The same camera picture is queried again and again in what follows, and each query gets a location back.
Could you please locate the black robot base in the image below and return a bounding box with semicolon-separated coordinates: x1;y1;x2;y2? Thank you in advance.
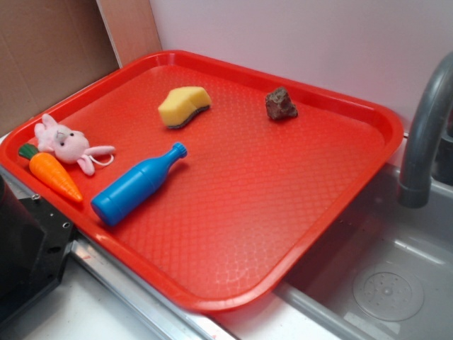
1;179;75;328

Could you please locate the orange toy carrot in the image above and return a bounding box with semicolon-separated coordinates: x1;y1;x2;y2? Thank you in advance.
18;143;83;203

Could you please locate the grey faucet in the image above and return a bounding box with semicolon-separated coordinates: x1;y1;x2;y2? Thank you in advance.
397;53;452;208

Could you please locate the yellow sponge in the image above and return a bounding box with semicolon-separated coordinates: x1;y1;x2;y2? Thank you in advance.
158;86;212;129

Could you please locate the brown rock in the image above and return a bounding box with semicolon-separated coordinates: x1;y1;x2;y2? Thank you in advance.
265;86;299;120

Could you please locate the round sink drain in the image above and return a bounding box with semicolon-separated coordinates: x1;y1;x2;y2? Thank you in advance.
352;263;424;322

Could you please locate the grey sink basin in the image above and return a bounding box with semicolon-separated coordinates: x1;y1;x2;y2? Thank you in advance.
275;165;452;339

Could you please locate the pink plush bunny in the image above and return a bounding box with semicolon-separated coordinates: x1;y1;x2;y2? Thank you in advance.
34;113;115;176

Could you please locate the brown cardboard panel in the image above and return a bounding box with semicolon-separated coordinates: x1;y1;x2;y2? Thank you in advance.
1;1;161;135

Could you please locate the blue plastic bottle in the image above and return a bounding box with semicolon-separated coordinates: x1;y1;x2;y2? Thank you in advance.
91;142;188;226

